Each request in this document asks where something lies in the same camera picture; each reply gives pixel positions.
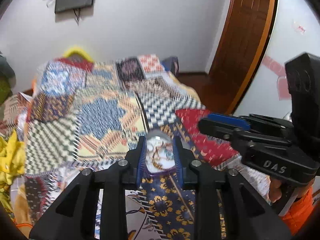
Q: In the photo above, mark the yellow blanket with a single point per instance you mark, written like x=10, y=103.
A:
x=10, y=165

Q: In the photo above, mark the green patterned cloth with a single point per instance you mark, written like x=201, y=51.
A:
x=5, y=91

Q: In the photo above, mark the patchwork printed blanket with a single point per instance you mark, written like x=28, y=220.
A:
x=87, y=110

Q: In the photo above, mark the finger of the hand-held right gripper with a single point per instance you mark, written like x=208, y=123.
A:
x=220, y=128
x=230, y=120

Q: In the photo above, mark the purple heart-shaped tin box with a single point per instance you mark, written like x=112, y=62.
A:
x=160, y=170

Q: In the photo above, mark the brown wooden door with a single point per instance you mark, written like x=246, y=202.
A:
x=240, y=45

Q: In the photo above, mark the person's right hand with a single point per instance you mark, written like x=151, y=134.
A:
x=275, y=190

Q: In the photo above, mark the dark blue bag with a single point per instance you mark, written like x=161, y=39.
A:
x=172, y=65

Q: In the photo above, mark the yellow curved object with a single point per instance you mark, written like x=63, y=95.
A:
x=75, y=52

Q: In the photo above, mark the pile of clothes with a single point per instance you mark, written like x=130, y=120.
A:
x=6, y=66

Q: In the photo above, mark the striped orange blanket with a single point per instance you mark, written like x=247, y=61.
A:
x=15, y=110

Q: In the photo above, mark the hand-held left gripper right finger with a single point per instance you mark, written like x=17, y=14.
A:
x=178, y=156

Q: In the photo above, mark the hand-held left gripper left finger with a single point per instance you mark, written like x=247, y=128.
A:
x=141, y=156

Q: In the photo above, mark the white paper label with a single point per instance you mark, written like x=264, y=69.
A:
x=299, y=28

